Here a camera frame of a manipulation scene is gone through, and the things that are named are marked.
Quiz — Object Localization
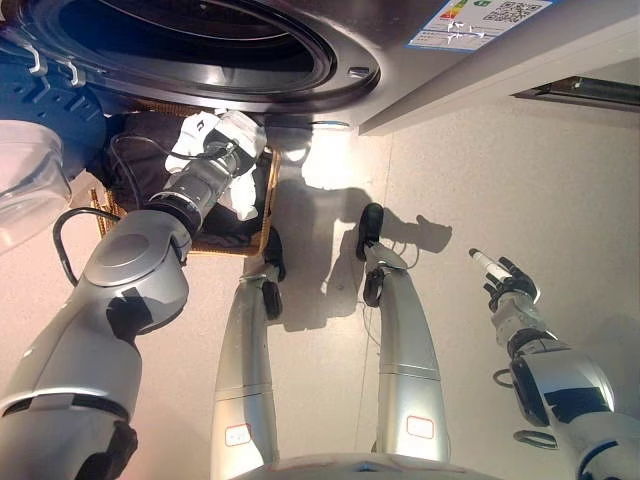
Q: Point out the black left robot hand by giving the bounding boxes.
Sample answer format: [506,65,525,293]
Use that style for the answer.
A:
[192,117,239,158]

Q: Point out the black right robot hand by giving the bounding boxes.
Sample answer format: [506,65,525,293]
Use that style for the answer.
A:
[468,247,542,315]

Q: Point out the white cloth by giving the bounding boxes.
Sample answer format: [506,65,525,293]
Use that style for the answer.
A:
[163,109,268,223]

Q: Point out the tan woven laundry basket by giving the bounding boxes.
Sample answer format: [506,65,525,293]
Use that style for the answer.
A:
[89,97,283,259]

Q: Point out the black clothes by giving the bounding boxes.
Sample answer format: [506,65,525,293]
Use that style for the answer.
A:
[102,113,274,249]

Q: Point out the round washing machine door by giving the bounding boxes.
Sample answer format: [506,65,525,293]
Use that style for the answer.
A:
[0,29,110,252]

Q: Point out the grey front-load washing machine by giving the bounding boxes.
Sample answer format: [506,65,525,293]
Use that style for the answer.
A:
[0,0,557,130]

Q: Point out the silver right robot leg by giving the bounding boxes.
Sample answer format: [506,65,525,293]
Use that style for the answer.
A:
[362,245,451,464]

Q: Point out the silver robot leg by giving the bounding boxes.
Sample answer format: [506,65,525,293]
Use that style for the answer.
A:
[362,245,451,464]
[209,272,281,480]

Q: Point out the black left robot foot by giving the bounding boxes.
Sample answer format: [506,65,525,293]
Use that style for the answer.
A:
[263,227,287,321]

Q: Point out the black robot foot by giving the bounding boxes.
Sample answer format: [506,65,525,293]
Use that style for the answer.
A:
[263,227,287,321]
[355,202,386,262]

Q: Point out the black right robot foot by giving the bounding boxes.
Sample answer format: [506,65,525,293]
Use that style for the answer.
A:
[355,202,386,262]

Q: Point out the white appliance surround panel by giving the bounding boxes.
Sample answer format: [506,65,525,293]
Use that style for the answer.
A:
[356,13,640,137]

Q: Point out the silver left robot leg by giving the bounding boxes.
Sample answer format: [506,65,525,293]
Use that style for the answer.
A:
[209,272,281,480]

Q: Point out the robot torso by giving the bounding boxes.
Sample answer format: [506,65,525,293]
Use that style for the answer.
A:
[249,451,482,480]

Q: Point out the energy label sticker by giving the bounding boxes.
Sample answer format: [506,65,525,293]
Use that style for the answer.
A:
[405,0,554,54]

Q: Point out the thin ankle wire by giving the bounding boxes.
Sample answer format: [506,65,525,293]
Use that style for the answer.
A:
[358,238,422,346]

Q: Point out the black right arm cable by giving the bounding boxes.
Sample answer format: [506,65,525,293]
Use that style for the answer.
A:
[493,367,559,451]

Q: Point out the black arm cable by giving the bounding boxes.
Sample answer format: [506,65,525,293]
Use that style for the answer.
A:
[493,367,559,451]
[51,133,177,287]

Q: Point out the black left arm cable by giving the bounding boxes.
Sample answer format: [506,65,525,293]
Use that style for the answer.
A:
[51,133,177,287]

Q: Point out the black metal frame stand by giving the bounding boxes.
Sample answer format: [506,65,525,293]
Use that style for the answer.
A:
[509,74,640,109]

